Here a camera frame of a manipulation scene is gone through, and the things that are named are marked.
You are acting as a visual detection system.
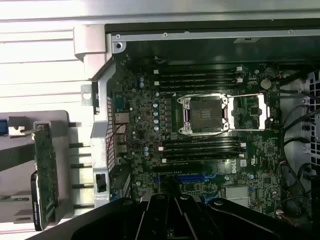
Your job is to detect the black expansion slot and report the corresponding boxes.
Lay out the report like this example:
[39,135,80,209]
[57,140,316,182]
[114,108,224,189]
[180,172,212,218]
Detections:
[151,164,204,174]

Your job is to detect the silver chipset heatsink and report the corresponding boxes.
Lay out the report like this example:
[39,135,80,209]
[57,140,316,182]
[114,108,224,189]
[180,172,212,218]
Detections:
[224,185,250,201]

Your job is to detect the open PC case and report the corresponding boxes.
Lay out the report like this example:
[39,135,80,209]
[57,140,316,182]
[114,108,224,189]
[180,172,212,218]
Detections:
[73,22,320,240]

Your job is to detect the blue expansion slot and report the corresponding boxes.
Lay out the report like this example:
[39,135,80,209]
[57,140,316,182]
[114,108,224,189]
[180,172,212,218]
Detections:
[152,174,212,185]

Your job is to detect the metal socket cover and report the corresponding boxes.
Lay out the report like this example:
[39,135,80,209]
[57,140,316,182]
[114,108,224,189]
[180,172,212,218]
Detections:
[226,91,271,133]

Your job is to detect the green RAM stick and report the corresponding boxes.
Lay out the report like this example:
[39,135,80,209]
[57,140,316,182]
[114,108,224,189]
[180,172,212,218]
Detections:
[0,195,31,202]

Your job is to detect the coin cell battery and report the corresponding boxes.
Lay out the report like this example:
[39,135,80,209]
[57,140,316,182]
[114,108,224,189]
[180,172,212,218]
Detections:
[260,78,273,90]

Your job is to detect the green motherboard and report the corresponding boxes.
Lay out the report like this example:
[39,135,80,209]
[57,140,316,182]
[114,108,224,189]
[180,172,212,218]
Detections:
[111,56,283,221]

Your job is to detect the perforated metal drive cage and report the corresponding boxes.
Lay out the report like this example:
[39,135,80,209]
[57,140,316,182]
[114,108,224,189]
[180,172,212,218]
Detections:
[303,71,320,163]

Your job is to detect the CPU socket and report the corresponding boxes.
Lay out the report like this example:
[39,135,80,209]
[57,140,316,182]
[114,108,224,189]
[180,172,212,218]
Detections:
[176,93,230,136]

